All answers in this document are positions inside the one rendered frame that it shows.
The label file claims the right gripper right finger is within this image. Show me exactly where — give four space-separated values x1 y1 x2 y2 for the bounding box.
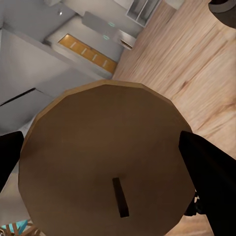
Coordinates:
178 131 236 236

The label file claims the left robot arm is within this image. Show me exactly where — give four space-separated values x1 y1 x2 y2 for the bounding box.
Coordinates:
0 173 206 226

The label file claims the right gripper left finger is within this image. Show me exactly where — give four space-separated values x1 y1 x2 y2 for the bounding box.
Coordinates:
0 131 24 190

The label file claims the pillar candle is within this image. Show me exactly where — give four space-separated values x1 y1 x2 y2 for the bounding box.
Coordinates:
18 79 196 236

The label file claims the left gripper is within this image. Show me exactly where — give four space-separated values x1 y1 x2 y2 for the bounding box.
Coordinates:
185 191 206 216

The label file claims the cauldron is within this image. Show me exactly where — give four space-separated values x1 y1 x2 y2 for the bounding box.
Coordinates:
208 0 236 29

